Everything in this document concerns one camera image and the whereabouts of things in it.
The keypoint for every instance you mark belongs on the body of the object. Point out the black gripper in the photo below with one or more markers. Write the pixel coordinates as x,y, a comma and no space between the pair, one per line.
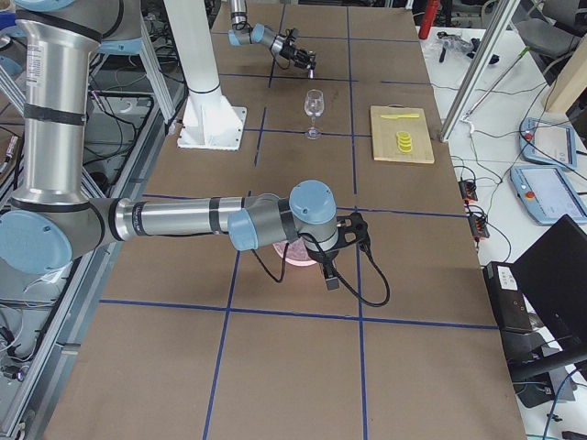
290,50
323,255

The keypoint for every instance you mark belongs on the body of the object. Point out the clear wine glass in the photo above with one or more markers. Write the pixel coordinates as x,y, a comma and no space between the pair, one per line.
314,108

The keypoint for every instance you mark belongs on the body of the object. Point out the pink bowl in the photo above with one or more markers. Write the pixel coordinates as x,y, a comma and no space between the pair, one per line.
295,253

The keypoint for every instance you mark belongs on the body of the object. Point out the bamboo cutting board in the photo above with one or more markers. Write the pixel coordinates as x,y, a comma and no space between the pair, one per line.
384,141

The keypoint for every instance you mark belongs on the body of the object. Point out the yellow plastic knife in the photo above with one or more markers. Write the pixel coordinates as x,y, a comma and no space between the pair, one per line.
400,116

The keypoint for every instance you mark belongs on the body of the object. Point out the red fire extinguisher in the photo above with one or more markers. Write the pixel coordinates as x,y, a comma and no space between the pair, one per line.
428,19

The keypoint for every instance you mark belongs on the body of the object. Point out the clear plastic bag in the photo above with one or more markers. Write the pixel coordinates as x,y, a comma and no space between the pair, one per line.
444,42

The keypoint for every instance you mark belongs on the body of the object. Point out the orange connector block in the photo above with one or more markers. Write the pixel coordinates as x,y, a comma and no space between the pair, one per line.
468,191
478,226

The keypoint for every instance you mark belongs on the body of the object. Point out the long metal rod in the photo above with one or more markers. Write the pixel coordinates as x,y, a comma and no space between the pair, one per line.
467,115

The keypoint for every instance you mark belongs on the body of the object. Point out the black laptop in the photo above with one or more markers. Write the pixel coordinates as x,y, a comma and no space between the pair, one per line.
551,275

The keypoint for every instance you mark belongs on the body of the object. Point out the near teach pendant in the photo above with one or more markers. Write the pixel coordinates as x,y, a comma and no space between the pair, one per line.
547,194

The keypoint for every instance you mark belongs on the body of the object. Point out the teach pendant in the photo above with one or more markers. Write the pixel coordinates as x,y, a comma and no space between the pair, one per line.
547,194
544,142

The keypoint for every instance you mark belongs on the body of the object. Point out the far teach pendant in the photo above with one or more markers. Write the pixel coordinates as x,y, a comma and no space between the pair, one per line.
544,142

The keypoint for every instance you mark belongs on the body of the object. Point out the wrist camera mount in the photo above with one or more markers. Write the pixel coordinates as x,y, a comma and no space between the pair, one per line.
353,230

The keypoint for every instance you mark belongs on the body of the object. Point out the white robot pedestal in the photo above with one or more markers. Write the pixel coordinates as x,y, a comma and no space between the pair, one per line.
209,119

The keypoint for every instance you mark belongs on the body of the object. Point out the aluminium frame post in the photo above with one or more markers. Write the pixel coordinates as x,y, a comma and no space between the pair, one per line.
493,32

